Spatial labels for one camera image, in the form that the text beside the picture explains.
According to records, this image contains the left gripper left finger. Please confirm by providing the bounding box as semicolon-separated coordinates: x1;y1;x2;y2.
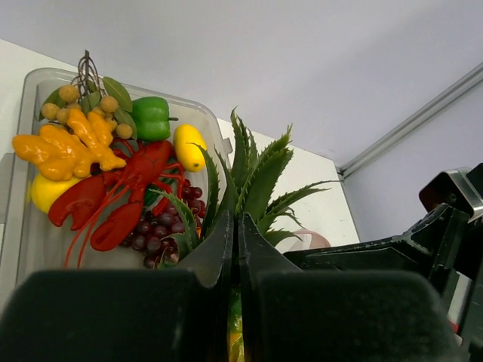
1;211;234;361

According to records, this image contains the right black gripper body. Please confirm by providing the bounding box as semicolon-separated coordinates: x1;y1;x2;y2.
284;204;482;351

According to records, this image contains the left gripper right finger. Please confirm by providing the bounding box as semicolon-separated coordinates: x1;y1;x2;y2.
238;214;464;361

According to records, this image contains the orange spiky pineapple fruit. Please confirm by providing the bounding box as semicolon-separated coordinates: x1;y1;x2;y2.
154;113;329;361

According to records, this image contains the clear zip top bag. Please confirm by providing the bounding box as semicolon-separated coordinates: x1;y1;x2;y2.
289;229;331;251

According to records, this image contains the clear plastic food bin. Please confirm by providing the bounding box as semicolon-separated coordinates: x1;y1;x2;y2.
1;68;232;301

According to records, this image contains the green bean bundle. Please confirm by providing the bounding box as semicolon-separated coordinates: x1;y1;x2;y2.
143;162;186;207

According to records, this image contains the red lobster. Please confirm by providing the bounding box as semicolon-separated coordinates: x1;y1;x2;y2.
48;140;174;268

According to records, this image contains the yellow lemon at back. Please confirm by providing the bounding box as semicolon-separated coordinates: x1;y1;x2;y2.
174;124;207;173

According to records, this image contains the yellow lemon under ginger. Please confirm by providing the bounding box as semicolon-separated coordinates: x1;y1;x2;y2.
30;173;81;213

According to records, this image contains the green bell pepper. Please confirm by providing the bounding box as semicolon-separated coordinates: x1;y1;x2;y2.
131;97;179;142

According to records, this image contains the yellow ginger root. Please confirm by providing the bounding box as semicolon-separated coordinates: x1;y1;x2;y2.
12;109;126;182

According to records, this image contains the tan grape bunch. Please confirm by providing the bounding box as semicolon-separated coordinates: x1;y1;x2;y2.
38;51;137;140

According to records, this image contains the right aluminium frame post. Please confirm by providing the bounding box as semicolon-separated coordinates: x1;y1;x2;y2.
338;63;482;179

